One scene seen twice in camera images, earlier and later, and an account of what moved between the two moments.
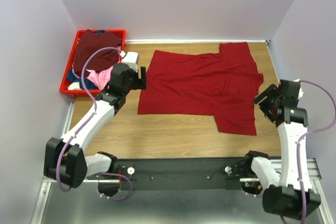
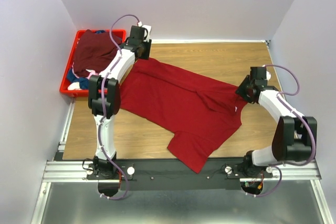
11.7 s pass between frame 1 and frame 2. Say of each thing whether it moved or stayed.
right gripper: moved
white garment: stayed
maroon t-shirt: stayed
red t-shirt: moved
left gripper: moved
